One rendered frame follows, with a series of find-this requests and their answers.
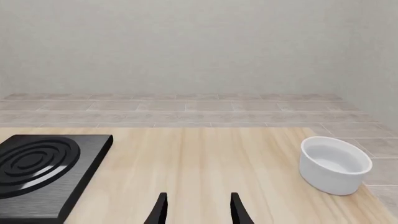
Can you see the white round bowl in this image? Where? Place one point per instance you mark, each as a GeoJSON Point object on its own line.
{"type": "Point", "coordinates": [334, 166]}

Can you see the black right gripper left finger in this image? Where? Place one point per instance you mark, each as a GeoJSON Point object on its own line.
{"type": "Point", "coordinates": [158, 212]}

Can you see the flat black stove plate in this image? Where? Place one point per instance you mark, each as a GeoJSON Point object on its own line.
{"type": "Point", "coordinates": [40, 172]}

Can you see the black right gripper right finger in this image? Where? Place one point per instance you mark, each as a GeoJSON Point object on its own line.
{"type": "Point", "coordinates": [239, 212]}

